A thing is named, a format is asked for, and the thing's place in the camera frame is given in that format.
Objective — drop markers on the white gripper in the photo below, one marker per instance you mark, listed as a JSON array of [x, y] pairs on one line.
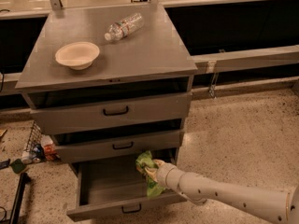
[[163, 174]]

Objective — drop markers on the green rice chip bag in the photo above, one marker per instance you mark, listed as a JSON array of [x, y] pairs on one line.
[[146, 160]]

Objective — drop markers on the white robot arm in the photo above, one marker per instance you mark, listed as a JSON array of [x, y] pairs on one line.
[[273, 206]]

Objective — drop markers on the grey open bottom drawer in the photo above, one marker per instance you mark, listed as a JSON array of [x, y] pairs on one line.
[[113, 186]]

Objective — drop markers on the grey top drawer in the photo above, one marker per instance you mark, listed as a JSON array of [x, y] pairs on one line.
[[94, 116]]

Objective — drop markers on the grey middle drawer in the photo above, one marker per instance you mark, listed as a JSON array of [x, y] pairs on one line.
[[115, 147]]

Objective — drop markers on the grey drawer cabinet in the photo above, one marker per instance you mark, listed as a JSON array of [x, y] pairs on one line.
[[149, 62]]

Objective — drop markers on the red snack package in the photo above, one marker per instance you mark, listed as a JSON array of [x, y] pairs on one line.
[[49, 148]]

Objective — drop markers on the blue soda can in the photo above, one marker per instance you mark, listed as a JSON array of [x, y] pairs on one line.
[[38, 153]]

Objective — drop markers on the white small bottle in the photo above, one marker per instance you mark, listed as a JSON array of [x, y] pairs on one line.
[[26, 157]]

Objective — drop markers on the black stand leg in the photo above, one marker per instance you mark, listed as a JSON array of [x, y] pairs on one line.
[[14, 216]]

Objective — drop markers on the white paper bowl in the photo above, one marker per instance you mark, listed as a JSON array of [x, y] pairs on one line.
[[77, 55]]

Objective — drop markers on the green small object on floor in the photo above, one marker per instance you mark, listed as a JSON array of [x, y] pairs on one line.
[[18, 166]]

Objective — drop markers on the clear plastic water bottle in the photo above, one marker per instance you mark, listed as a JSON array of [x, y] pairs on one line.
[[121, 29]]

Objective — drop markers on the wire basket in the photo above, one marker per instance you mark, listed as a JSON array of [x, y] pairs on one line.
[[34, 137]]

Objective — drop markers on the long grey shelf rail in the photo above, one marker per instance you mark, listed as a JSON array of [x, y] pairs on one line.
[[246, 59]]

